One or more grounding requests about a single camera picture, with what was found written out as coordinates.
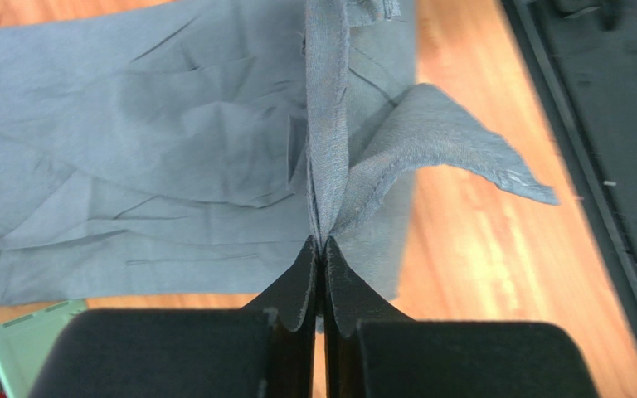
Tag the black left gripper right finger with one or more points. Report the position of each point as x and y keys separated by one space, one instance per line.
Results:
x=375 y=350

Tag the green file organizer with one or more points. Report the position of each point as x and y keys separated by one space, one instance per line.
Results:
x=25 y=343

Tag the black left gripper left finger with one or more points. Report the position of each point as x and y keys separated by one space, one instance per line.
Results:
x=264 y=349

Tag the grey long sleeve shirt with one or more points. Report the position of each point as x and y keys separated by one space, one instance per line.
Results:
x=192 y=147

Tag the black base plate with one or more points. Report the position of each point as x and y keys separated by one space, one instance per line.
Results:
x=582 y=57

